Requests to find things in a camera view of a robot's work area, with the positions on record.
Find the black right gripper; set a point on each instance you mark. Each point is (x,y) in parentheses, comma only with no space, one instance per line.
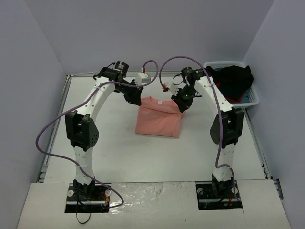
(180,102)

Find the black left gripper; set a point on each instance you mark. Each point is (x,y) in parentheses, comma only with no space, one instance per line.
(134,96)

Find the pink t shirt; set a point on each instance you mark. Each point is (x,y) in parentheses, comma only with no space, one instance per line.
(159,118)

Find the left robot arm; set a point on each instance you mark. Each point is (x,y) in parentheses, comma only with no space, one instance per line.
(80,124)

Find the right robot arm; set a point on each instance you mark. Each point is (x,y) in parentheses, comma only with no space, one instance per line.
(227,125)

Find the black and red clothes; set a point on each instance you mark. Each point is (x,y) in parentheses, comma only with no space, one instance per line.
(232,81)

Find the white plastic basket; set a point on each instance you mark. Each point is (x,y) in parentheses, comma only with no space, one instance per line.
(250,97)

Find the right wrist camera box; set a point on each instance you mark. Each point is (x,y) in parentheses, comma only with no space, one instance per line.
(170,87)

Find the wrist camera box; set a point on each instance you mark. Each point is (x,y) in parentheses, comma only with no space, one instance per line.
(142,78)
(170,87)

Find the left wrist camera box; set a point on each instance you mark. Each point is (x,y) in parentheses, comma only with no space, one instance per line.
(142,78)

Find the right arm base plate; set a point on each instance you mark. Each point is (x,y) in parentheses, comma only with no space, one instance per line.
(207,198)

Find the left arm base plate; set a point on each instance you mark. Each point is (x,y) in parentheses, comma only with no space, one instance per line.
(79,202)

